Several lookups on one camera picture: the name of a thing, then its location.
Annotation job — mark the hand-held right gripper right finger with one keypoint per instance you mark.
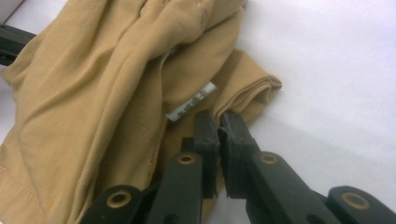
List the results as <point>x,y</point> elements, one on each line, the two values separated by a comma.
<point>236,149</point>

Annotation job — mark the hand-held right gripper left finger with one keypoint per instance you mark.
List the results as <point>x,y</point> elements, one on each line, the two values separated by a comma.
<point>207,140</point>

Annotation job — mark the tan pants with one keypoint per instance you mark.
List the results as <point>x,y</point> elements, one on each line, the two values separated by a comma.
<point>93,109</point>

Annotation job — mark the white foam board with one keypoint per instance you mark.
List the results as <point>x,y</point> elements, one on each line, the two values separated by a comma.
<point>327,62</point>

